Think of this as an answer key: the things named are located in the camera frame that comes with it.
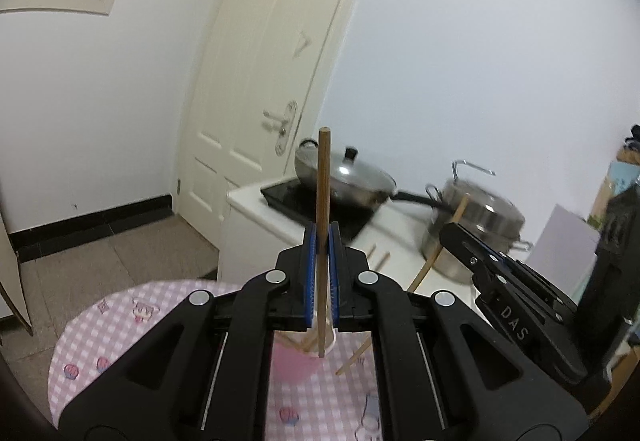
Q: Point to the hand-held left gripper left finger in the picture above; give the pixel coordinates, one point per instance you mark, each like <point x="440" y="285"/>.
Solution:
<point x="310" y="271"/>

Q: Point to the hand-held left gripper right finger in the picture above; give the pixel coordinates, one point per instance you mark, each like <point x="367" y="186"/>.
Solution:
<point x="335" y="281"/>

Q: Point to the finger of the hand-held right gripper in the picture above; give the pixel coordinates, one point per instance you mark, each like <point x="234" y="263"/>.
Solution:
<point x="540" y="288"/>
<point x="467" y="248"/>

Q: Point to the single brown chopstick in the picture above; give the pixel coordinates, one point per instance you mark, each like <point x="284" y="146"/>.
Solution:
<point x="323" y="181"/>
<point x="452" y="221"/>

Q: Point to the pink cup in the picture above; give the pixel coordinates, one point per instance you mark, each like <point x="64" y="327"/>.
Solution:
<point x="295" y="366"/>

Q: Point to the stainless steel steamer pot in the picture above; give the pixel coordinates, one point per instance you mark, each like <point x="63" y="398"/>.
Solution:
<point x="480" y="221"/>

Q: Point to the white box appliance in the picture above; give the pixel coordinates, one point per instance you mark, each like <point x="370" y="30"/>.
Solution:
<point x="560" y="251"/>

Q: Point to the white low cabinet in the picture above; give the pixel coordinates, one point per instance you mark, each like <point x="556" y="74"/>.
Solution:
<point x="250" y="241"/>

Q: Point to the black induction cooker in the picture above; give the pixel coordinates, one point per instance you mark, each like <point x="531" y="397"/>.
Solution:
<point x="290" y="201"/>

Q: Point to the steel wok with lid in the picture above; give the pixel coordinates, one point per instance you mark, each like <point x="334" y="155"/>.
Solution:
<point x="355" y="178"/>

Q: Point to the cartoon doll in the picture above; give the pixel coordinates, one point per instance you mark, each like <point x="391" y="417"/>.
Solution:
<point x="631" y="146"/>

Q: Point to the pink checkered cartoon tablecloth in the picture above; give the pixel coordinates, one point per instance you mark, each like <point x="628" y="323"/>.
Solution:
<point x="100" y="331"/>

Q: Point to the white door hook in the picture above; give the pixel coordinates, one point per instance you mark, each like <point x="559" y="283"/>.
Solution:
<point x="301" y="43"/>

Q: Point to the cream panel door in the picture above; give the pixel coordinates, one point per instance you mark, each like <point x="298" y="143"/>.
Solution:
<point x="250" y="46"/>

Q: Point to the brown and white side cabinet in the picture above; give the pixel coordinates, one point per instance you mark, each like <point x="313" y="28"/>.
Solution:
<point x="12" y="281"/>

